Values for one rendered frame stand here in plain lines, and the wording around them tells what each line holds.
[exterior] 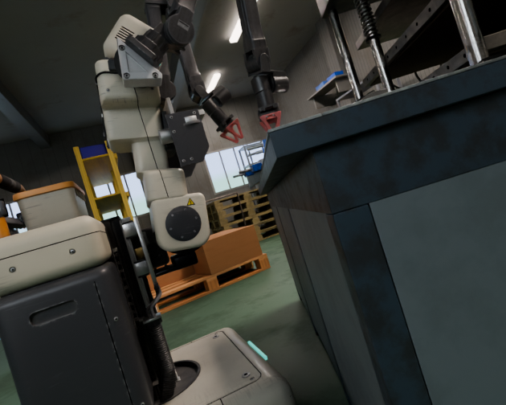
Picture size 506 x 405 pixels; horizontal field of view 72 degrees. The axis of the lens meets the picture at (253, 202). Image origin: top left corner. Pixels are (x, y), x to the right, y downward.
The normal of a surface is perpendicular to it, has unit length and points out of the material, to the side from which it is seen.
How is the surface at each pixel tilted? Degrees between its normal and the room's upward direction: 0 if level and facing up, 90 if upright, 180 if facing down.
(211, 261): 90
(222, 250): 90
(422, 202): 90
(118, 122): 90
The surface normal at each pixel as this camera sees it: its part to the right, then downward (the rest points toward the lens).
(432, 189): -0.01, 0.00
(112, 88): 0.31, -0.11
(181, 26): 0.54, 0.10
